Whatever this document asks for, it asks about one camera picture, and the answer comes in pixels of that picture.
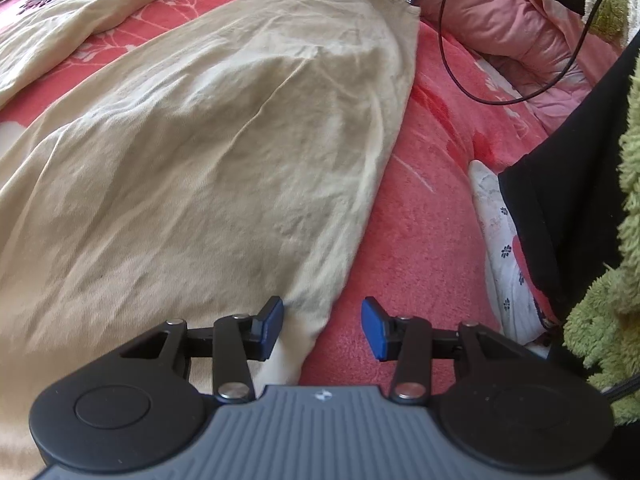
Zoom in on cream printed shirt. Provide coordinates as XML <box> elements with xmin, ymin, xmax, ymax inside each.
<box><xmin>0</xmin><ymin>0</ymin><xmax>281</xmax><ymax>108</ymax></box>

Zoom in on white floral sock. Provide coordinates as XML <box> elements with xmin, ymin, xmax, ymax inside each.
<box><xmin>467</xmin><ymin>159</ymin><xmax>547</xmax><ymax>346</ymax></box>

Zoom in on beige pants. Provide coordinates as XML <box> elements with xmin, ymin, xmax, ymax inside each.
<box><xmin>0</xmin><ymin>0</ymin><xmax>421</xmax><ymax>476</ymax></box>

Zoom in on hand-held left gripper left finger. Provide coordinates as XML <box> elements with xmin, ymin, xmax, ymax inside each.
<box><xmin>107</xmin><ymin>296</ymin><xmax>285</xmax><ymax>406</ymax></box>

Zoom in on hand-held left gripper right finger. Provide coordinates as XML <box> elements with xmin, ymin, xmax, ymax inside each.
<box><xmin>361</xmin><ymin>296</ymin><xmax>543</xmax><ymax>404</ymax></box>

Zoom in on person's black trouser leg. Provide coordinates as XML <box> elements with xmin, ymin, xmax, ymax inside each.
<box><xmin>497</xmin><ymin>42</ymin><xmax>640</xmax><ymax>376</ymax></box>

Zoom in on green fleece robe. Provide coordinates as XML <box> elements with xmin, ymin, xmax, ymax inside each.
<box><xmin>562</xmin><ymin>0</ymin><xmax>640</xmax><ymax>426</ymax></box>

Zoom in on red floral blanket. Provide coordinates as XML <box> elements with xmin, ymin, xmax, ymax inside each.
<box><xmin>0</xmin><ymin>0</ymin><xmax>601</xmax><ymax>411</ymax></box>

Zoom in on black cable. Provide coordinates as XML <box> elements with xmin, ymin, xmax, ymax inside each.
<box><xmin>437</xmin><ymin>0</ymin><xmax>628</xmax><ymax>107</ymax></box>

